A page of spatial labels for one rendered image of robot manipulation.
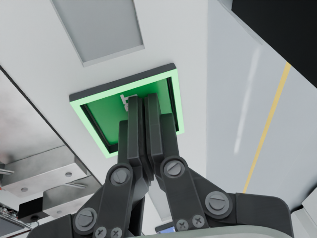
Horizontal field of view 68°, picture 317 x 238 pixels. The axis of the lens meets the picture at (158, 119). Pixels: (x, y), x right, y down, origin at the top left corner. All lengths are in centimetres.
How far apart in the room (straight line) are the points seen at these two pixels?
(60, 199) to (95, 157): 19
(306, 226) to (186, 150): 627
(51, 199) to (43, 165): 9
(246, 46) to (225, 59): 14
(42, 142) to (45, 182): 4
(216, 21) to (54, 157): 119
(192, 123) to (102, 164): 7
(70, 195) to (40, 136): 11
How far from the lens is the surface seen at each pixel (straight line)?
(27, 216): 38
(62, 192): 36
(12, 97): 24
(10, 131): 27
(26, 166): 30
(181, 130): 16
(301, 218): 645
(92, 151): 16
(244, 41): 153
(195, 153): 20
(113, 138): 15
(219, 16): 135
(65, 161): 27
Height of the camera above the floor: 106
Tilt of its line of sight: 39 degrees down
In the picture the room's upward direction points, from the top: 159 degrees clockwise
